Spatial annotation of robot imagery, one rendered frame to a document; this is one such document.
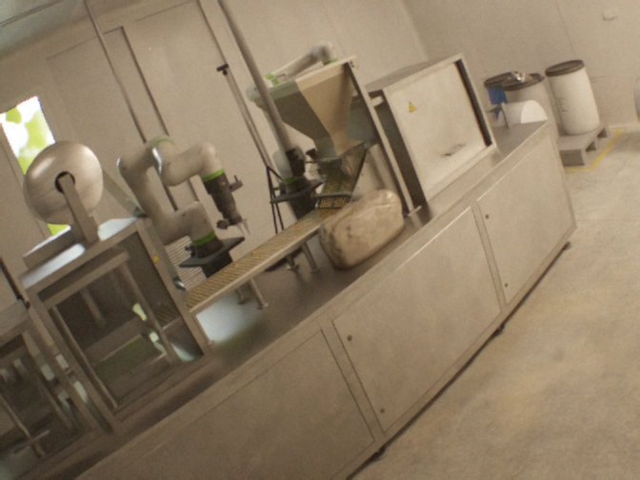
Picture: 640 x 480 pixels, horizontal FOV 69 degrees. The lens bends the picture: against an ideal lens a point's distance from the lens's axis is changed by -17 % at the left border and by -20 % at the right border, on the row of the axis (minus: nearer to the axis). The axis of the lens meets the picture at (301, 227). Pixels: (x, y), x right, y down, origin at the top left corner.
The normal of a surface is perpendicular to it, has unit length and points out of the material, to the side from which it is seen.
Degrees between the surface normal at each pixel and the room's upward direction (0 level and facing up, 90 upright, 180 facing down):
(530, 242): 90
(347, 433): 90
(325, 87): 114
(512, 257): 90
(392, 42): 90
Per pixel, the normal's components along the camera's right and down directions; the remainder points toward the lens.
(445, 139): 0.56, 0.00
